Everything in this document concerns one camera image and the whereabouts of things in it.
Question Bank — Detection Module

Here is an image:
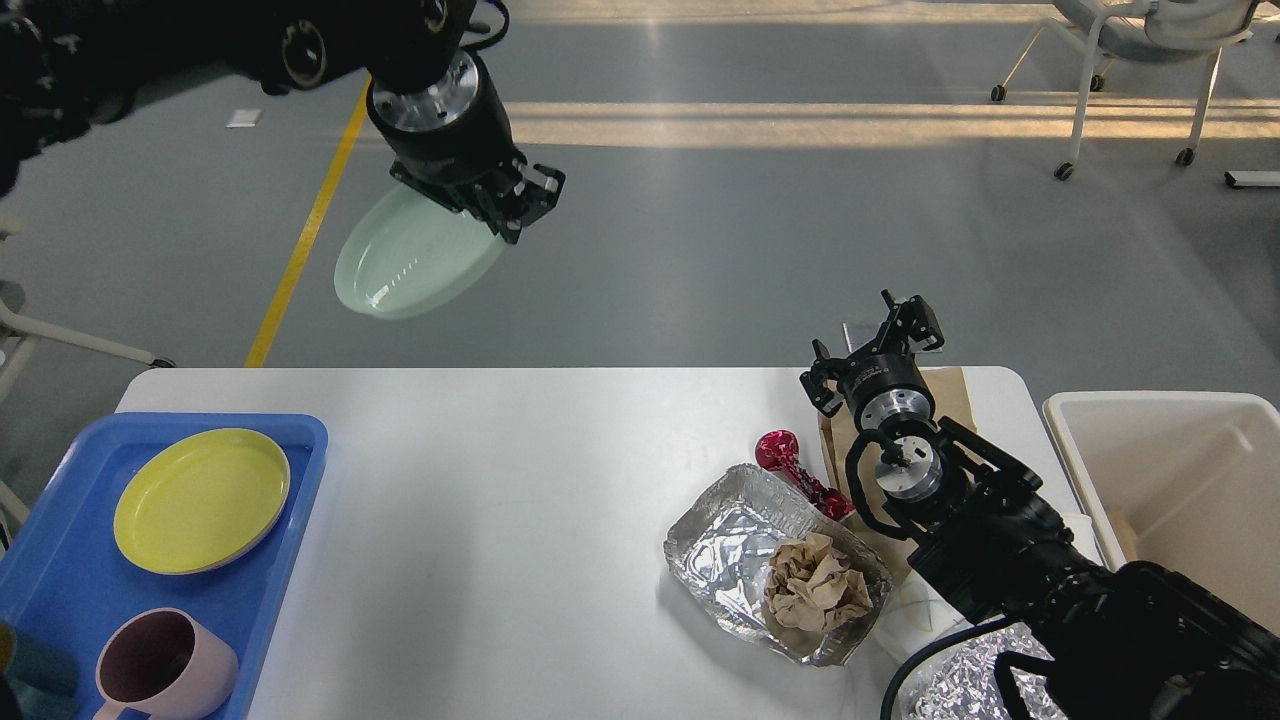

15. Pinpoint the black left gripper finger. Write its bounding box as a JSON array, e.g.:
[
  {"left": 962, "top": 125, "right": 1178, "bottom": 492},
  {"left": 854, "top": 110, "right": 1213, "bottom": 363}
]
[
  {"left": 389, "top": 165, "right": 500, "bottom": 229},
  {"left": 490, "top": 161, "right": 566, "bottom": 245}
]

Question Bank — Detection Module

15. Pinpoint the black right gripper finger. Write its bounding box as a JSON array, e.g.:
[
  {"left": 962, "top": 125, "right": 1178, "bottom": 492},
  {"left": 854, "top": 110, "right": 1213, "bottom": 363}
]
[
  {"left": 868, "top": 290, "right": 945, "bottom": 360},
  {"left": 799, "top": 340, "right": 847, "bottom": 418}
]

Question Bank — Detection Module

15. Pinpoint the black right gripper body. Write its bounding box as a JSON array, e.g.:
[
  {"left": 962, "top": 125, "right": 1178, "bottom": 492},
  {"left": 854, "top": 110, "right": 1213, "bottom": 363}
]
[{"left": 836, "top": 352, "right": 936, "bottom": 433}]

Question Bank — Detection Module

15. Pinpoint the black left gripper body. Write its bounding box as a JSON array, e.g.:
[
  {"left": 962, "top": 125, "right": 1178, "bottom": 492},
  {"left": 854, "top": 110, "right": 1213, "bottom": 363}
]
[{"left": 365, "top": 53, "right": 524, "bottom": 205}]

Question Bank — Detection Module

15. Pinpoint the mint green plate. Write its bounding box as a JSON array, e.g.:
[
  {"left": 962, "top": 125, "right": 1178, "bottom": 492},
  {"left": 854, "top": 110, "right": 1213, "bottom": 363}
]
[{"left": 333, "top": 184, "right": 507, "bottom": 320}]

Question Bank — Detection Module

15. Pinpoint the pink mug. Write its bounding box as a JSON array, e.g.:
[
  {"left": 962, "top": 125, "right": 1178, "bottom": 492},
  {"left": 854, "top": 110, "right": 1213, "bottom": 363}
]
[{"left": 93, "top": 609, "right": 239, "bottom": 719}]

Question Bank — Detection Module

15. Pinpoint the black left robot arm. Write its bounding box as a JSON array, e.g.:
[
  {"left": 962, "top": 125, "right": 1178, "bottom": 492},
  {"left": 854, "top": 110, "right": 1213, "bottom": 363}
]
[{"left": 1, "top": 1, "right": 564, "bottom": 243}]

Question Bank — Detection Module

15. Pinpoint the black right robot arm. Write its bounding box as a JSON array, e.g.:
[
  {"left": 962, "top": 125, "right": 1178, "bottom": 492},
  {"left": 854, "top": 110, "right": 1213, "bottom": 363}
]
[{"left": 800, "top": 291, "right": 1279, "bottom": 719}]

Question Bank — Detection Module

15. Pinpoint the red shiny wrapper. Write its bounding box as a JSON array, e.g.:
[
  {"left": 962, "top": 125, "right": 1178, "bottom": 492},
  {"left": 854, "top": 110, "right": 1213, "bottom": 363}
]
[{"left": 754, "top": 429, "right": 854, "bottom": 521}]

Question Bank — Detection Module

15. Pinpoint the aluminium foil tray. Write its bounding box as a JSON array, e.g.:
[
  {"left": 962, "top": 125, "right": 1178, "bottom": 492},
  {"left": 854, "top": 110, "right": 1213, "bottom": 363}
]
[{"left": 664, "top": 464, "right": 893, "bottom": 667}]

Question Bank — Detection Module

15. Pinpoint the white floor tag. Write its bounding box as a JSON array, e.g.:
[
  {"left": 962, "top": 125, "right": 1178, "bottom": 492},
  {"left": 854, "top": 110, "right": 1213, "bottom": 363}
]
[{"left": 225, "top": 108, "right": 264, "bottom": 129}]

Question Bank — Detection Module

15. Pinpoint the crumpled brown paper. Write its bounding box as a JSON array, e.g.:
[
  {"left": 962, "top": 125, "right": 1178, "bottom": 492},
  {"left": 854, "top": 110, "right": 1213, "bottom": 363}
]
[{"left": 764, "top": 533, "right": 876, "bottom": 634}]

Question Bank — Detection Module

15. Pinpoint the crumpled foil tray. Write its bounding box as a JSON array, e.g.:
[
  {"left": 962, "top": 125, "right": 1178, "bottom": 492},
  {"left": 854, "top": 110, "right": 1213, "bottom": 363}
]
[{"left": 891, "top": 624, "right": 1052, "bottom": 719}]

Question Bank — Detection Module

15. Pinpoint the white plastic bin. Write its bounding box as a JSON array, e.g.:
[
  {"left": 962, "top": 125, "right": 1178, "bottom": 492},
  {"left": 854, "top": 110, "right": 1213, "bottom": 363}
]
[{"left": 1043, "top": 391, "right": 1279, "bottom": 632}]

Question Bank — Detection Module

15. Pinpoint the white bar on floor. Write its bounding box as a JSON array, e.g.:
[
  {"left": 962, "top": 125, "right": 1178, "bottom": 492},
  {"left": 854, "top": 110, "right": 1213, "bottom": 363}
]
[{"left": 1224, "top": 170, "right": 1280, "bottom": 190}]

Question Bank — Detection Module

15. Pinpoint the white rolling chair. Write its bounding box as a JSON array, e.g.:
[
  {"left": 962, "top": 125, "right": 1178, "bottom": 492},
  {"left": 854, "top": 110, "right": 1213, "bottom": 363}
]
[{"left": 989, "top": 1, "right": 1260, "bottom": 182}]

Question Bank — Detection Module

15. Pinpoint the yellow plate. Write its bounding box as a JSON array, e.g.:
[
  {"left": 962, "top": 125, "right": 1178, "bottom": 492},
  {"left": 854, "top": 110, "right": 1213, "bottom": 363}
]
[{"left": 111, "top": 428, "right": 291, "bottom": 577}]

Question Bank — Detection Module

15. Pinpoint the white chair base left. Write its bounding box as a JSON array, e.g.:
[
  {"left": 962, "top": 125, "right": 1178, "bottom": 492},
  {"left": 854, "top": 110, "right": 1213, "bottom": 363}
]
[{"left": 0, "top": 215, "right": 177, "bottom": 404}]

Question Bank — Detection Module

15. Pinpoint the blue plastic tray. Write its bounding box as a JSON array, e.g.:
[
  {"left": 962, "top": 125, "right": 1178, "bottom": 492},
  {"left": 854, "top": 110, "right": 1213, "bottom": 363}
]
[{"left": 1, "top": 413, "right": 329, "bottom": 719}]

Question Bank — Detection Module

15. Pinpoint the teal cup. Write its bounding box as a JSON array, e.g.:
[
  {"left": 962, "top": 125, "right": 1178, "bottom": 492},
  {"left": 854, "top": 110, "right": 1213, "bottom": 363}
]
[{"left": 1, "top": 623, "right": 81, "bottom": 719}]

